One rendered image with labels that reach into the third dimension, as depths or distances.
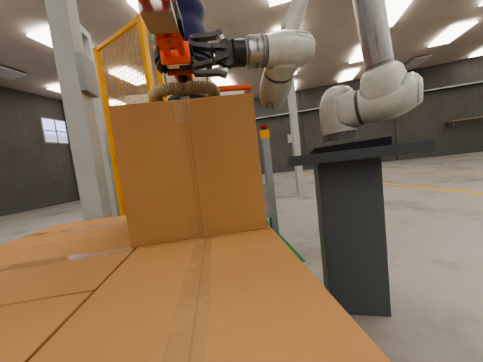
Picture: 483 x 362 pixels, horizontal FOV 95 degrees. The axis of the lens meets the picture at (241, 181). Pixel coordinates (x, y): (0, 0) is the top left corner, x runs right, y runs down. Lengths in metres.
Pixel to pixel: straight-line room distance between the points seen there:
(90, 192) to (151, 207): 1.58
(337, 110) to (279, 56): 0.46
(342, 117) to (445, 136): 12.52
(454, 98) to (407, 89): 12.78
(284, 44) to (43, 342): 0.79
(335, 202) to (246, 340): 0.83
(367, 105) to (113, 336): 1.04
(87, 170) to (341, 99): 1.94
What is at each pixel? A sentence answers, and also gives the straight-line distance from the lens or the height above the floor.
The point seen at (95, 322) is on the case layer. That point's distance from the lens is 0.44.
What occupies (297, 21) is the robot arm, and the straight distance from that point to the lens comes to 1.02.
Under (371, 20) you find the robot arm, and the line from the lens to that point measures 1.11.
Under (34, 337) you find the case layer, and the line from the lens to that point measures 0.47.
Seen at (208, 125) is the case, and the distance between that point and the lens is 0.65.
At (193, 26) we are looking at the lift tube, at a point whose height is 1.26.
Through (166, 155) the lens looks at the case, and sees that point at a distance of 0.66.
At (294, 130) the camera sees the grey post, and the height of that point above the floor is 1.24.
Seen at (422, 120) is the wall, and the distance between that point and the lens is 13.19.
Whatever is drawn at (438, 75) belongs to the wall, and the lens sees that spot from 13.74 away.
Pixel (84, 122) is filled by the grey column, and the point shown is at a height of 1.22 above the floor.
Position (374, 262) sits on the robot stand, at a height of 0.25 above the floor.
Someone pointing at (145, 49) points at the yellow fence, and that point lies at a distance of 2.36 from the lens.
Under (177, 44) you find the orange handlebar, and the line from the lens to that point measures 0.67.
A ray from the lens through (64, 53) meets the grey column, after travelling 2.47.
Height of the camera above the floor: 0.75
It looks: 5 degrees down
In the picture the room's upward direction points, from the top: 7 degrees counter-clockwise
